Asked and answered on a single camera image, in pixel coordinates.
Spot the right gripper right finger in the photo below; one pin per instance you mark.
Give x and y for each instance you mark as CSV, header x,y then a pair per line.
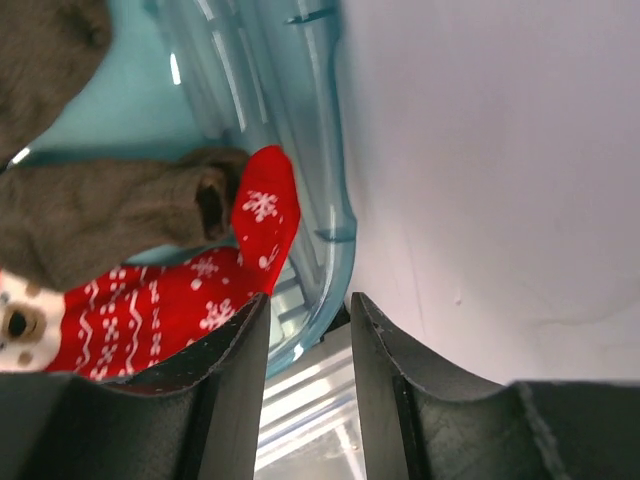
x,y
423,417

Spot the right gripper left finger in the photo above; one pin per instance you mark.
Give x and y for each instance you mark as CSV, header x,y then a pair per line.
x,y
192,416

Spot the red bear christmas sock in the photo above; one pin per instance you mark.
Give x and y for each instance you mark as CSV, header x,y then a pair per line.
x,y
162,300

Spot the brown grey sock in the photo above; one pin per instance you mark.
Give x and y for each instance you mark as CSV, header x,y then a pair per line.
x,y
50,50
62,225

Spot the teal plastic basin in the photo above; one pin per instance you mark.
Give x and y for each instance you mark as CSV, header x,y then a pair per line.
x,y
181,74

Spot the aluminium mounting rail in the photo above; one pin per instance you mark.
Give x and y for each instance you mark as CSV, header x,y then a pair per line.
x,y
309,425

